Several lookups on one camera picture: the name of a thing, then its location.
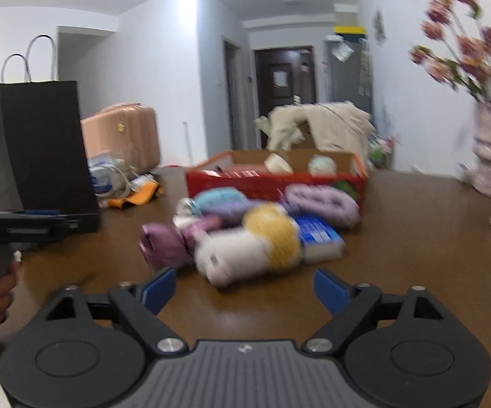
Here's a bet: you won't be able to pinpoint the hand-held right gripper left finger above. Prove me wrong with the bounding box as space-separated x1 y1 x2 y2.
43 267 189 355

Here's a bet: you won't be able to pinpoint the person's left hand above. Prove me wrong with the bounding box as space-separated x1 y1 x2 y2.
0 259 19 324

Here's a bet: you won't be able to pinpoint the yellow plush toy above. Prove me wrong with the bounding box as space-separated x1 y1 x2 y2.
242 203 303 270

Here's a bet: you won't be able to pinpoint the red cardboard box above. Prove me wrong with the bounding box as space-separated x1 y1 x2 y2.
185 150 369 205

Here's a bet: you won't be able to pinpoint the blue tissue pack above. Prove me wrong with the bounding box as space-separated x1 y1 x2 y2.
292 216 346 264

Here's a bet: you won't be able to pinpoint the clear blue plastic bag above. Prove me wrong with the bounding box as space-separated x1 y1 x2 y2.
88 151 137 196

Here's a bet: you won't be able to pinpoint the dried pink flowers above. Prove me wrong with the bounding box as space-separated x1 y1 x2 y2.
409 0 491 103

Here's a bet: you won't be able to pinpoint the grey side door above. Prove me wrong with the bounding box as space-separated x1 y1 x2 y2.
223 38 242 149

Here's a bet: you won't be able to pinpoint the grey refrigerator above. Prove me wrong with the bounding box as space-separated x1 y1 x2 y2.
324 36 374 115

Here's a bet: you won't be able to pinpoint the beige coat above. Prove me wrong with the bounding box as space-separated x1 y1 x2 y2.
256 101 376 151

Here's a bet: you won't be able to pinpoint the lilac fluffy cloth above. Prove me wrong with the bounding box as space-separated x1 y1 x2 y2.
203 205 250 228

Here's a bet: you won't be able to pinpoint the white plush toy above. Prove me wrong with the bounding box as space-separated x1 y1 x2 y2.
194 229 272 287

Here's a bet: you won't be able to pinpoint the teal fluffy headband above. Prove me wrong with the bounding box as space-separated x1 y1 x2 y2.
194 188 250 214

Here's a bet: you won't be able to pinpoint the dark brown door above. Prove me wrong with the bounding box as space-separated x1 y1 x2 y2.
254 46 316 117

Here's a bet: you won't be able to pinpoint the hanging plastic bag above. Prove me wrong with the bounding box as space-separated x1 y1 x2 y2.
330 42 354 62

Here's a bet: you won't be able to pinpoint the pink suitcase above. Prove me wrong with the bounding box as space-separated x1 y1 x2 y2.
80 103 161 175

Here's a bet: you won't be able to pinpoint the white power cable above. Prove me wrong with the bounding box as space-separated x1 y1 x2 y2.
101 165 144 198

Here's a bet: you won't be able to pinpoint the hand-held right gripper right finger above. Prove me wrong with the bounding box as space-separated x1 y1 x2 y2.
300 269 446 355

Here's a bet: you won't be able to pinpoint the lavender fluffy headband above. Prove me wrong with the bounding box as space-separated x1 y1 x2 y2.
285 184 361 228

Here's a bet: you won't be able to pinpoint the purple satin cloth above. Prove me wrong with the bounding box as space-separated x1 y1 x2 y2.
140 217 223 273

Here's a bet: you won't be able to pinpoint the orange strap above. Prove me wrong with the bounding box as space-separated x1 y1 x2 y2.
108 178 162 208

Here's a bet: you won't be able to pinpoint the green white soft ball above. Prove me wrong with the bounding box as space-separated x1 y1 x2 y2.
308 154 337 175

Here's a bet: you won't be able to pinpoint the white tape roll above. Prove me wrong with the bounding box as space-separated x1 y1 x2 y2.
264 153 295 174

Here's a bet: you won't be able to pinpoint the black paper bag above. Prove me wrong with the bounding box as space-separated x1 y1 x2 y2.
0 35 101 232

